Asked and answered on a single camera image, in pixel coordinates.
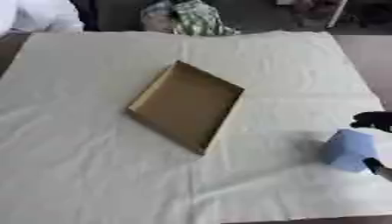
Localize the light blue block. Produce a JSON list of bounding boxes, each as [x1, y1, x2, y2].
[[318, 129, 380, 173]]

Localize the green white checked cloth bundle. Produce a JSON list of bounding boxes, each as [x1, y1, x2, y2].
[[139, 0, 242, 37]]

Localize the person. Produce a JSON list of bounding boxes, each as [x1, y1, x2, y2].
[[0, 0, 86, 36]]

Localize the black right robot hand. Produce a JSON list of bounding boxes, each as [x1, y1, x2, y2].
[[349, 110, 392, 182]]

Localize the white pole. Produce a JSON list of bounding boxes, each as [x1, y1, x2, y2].
[[325, 0, 351, 30]]

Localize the tan cardboard box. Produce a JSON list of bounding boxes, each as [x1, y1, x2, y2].
[[123, 59, 247, 156]]

